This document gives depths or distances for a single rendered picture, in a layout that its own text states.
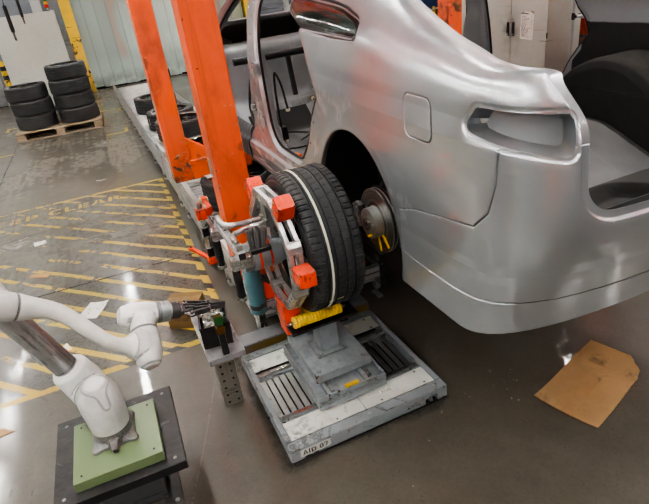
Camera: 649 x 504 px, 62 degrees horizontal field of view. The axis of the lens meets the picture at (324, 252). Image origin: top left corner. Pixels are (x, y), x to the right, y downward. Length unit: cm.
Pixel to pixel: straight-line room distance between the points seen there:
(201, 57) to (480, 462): 214
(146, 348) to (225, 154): 102
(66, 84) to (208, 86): 788
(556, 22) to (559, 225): 538
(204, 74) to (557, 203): 163
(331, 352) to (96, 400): 112
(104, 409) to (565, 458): 190
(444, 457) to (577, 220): 128
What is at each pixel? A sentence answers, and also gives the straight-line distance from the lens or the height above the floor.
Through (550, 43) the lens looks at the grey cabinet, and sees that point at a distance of 696.
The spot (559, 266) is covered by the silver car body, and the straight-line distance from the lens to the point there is 180.
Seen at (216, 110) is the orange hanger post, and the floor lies 143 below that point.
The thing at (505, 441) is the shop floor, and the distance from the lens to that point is 266.
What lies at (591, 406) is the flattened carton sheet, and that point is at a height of 1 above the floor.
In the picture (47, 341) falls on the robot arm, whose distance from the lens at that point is 240.
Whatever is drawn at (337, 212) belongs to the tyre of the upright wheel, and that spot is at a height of 105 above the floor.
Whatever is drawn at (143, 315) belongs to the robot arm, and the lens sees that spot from 229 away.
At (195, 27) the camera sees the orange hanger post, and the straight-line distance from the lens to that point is 259.
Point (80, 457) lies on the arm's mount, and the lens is 250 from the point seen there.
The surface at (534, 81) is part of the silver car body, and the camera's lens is 161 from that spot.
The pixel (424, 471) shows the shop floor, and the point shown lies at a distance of 253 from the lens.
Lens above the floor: 194
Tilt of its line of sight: 27 degrees down
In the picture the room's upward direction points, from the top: 8 degrees counter-clockwise
